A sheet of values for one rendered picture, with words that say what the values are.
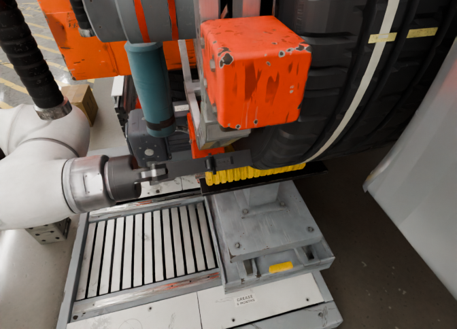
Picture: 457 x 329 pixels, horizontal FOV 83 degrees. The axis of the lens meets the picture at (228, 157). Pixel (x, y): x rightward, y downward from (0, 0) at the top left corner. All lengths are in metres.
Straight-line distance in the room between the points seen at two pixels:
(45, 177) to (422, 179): 0.45
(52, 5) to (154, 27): 0.58
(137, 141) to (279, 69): 0.80
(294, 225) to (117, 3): 0.74
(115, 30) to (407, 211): 0.47
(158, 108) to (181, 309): 0.61
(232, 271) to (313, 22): 0.75
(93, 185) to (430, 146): 0.40
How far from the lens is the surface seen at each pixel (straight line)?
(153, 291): 0.96
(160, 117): 0.74
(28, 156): 0.50
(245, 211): 0.87
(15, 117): 0.58
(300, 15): 0.26
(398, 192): 0.27
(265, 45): 0.21
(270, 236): 0.85
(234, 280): 0.87
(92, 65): 1.06
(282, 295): 0.94
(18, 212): 0.47
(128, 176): 0.42
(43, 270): 1.24
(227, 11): 0.63
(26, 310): 1.20
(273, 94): 0.22
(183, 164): 0.41
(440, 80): 0.23
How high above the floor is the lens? 0.96
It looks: 44 degrees down
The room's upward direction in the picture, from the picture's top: straight up
